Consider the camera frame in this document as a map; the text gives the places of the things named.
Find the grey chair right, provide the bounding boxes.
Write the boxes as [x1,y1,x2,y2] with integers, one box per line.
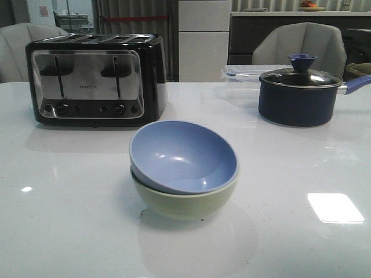
[252,22,347,77]

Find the dark blue saucepan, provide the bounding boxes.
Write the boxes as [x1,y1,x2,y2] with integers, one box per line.
[258,75,370,127]

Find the blue bowl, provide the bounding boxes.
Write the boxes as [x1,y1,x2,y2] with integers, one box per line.
[129,120,239,195]

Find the white cabinet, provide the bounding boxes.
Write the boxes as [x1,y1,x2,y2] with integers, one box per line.
[178,1,232,82]

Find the woven basket at right edge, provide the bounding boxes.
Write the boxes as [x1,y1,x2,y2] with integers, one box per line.
[345,62,371,79]

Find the green bowl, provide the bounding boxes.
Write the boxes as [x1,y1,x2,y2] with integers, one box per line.
[130,171,239,221]

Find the clear plastic food container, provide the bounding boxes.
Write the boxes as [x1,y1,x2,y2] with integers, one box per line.
[221,64,292,108]

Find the grey chair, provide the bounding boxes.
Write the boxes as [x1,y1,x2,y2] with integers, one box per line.
[1,23,67,83]
[252,22,347,77]

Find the grey chair left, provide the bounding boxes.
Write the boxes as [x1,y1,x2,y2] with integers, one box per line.
[1,23,67,83]

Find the fruit bowl on counter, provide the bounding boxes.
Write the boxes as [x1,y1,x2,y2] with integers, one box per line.
[299,0,325,12]

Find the black chrome four-slot toaster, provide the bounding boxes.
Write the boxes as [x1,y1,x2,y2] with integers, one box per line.
[26,34,168,127]

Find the dark counter with white top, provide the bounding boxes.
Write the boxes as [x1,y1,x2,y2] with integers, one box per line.
[228,11,370,64]

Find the glass pot lid blue knob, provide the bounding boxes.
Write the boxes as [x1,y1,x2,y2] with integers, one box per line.
[259,54,343,87]

